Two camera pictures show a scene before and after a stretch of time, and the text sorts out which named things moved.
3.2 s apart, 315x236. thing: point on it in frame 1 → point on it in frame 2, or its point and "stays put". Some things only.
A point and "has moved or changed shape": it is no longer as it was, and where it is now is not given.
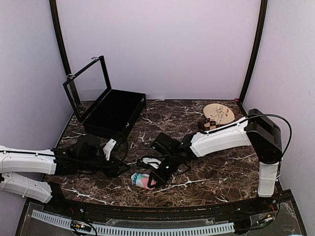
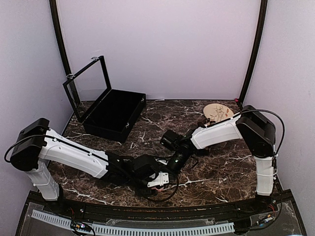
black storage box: x=115 y=113 stays put
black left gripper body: x=86 y=164 → x=135 y=182
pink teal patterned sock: x=141 y=180 has moved or changed shape
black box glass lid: x=88 y=87 stays put
